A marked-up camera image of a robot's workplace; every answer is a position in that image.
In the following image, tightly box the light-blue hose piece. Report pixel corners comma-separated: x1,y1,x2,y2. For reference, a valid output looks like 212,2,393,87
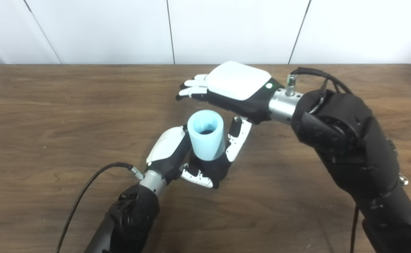
187,110,225,161

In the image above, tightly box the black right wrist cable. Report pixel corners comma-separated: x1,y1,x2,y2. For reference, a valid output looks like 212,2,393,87
285,67,360,253

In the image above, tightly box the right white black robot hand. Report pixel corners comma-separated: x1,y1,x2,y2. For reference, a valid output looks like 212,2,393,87
175,61,285,163

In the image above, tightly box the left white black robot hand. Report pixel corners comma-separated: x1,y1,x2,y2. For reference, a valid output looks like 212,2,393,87
146,125,214,189

